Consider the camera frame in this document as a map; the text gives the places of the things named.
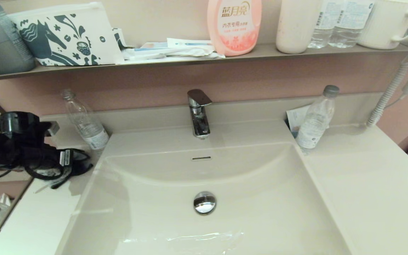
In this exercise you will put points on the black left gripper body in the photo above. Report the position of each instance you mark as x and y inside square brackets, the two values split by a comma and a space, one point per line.
[48, 159]

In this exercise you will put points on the blue grey fleece cloth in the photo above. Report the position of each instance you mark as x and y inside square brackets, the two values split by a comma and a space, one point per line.
[81, 164]

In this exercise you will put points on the chrome sink faucet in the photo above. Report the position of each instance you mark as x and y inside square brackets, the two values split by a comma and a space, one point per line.
[200, 117]

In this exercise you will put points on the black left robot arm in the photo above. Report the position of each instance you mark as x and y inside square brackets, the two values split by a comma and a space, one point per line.
[9, 141]

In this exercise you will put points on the white ceramic sink vanity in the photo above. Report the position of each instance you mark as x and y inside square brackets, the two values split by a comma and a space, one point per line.
[278, 198]

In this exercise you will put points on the clear uncapped plastic bottle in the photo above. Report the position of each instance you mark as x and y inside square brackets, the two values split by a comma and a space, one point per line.
[90, 131]

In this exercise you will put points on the grey cylindrical bottle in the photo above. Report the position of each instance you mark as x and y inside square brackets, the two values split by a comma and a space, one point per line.
[0, 46]

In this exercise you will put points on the white pouch with horse print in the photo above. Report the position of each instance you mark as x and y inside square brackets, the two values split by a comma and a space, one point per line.
[66, 35]

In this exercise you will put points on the small white patterned box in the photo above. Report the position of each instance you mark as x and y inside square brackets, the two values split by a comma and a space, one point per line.
[119, 37]

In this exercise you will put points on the chrome drain stopper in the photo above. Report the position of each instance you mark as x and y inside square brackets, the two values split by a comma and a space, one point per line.
[204, 202]

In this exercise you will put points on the crumpled white plastic packet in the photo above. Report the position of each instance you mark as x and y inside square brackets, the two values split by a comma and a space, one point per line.
[175, 53]

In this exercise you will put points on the white blue toothbrush packet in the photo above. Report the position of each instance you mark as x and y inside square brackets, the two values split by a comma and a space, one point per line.
[190, 43]

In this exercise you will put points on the pink laundry detergent bottle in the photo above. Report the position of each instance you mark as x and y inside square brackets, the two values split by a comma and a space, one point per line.
[234, 32]

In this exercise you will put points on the white paper card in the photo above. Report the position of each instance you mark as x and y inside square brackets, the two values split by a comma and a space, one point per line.
[296, 117]

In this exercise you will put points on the clear bottle with grey cap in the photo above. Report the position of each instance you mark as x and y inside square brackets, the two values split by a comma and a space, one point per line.
[314, 124]

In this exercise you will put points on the cream tumbler cup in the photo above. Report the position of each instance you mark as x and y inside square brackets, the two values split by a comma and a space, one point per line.
[296, 28]

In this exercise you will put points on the clear labelled water bottle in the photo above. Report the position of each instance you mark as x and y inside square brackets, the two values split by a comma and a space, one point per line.
[322, 24]
[349, 24]

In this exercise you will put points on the white ribbed mug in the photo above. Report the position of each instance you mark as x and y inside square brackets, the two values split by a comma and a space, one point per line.
[386, 24]

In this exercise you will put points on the grey wall shelf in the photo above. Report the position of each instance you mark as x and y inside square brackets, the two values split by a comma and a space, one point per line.
[296, 52]

